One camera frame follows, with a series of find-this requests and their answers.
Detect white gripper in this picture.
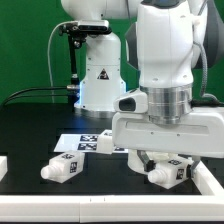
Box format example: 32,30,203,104
112,107,224,178

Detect white round stool seat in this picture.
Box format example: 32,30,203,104
128,150,176,174

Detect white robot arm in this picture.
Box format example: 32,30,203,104
97,0,224,158

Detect white sheet with tags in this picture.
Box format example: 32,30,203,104
54,134,128,154

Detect white camera cable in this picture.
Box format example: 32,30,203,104
47,21,78,104

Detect black cables on table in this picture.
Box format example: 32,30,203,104
1,85,80,107

